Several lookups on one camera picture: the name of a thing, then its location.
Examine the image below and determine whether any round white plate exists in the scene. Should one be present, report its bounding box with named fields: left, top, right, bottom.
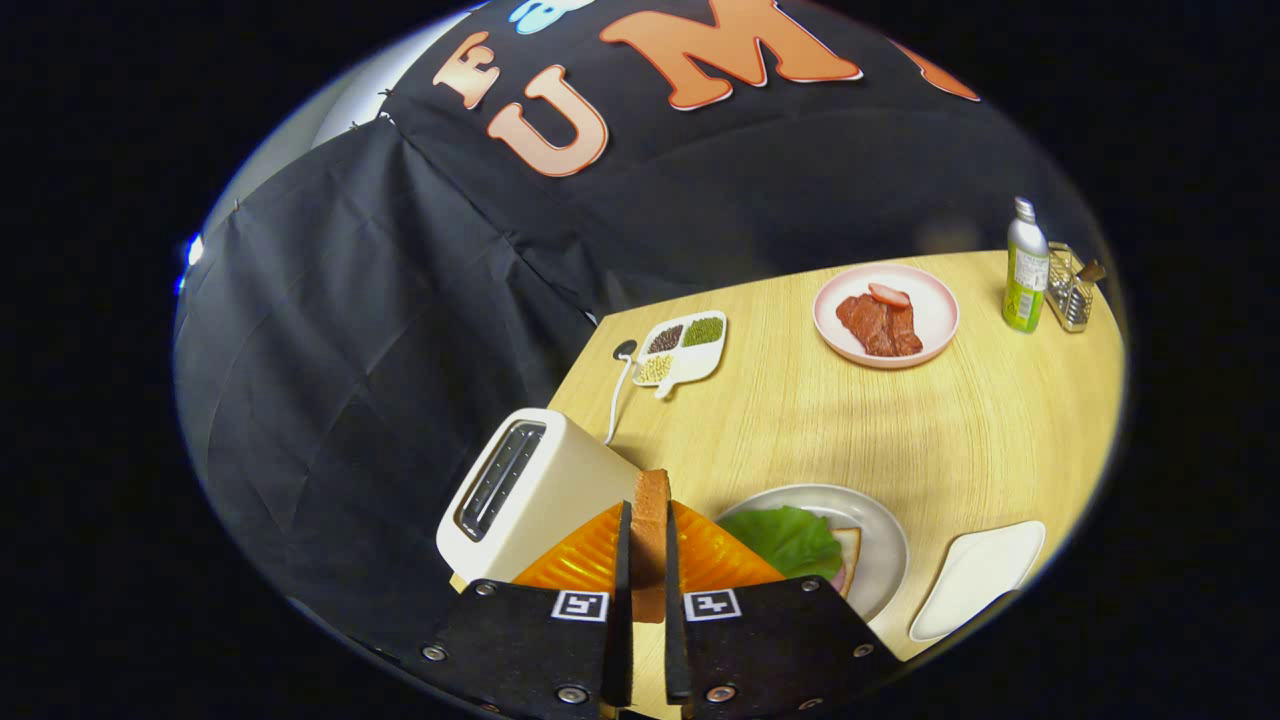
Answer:
left=715, top=484, right=910, bottom=623

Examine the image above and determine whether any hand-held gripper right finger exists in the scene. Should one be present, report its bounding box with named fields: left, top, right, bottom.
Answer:
left=663, top=500, right=906, bottom=720

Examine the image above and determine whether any green label metal bottle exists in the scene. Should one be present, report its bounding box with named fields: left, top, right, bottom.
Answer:
left=1002, top=197, right=1051, bottom=334

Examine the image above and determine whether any brown meat piece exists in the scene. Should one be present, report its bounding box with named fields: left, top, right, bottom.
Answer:
left=885, top=303, right=925, bottom=356
left=835, top=294, right=896, bottom=358

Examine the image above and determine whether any oblong white dish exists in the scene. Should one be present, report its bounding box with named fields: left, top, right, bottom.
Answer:
left=908, top=520, right=1047, bottom=643

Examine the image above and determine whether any divided white spice dish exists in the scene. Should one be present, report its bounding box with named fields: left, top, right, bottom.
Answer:
left=633, top=311, right=729, bottom=400

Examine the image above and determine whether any green lettuce leaf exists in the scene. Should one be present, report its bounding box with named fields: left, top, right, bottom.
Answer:
left=716, top=505, right=844, bottom=581

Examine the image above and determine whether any toasted bread slice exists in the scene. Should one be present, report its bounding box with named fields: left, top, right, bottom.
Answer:
left=630, top=469, right=673, bottom=624

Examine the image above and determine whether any white toaster cable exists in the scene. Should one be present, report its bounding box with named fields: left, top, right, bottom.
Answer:
left=604, top=340, right=639, bottom=446

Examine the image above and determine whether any pink plate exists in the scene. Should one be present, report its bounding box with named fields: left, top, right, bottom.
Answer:
left=813, top=264, right=960, bottom=370

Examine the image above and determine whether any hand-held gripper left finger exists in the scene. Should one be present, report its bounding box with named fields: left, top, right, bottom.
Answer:
left=420, top=500, right=634, bottom=720

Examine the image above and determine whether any black backdrop cloth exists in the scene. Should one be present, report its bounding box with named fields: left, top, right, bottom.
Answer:
left=172, top=0, right=1101, bottom=641

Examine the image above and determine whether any white toaster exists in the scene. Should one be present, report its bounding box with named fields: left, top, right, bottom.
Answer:
left=436, top=408, right=646, bottom=586

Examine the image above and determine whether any white bread slice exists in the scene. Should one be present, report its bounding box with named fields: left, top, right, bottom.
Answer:
left=830, top=527, right=863, bottom=598

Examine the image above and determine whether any metal wire basket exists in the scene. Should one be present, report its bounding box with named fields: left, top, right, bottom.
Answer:
left=1045, top=242, right=1101, bottom=334

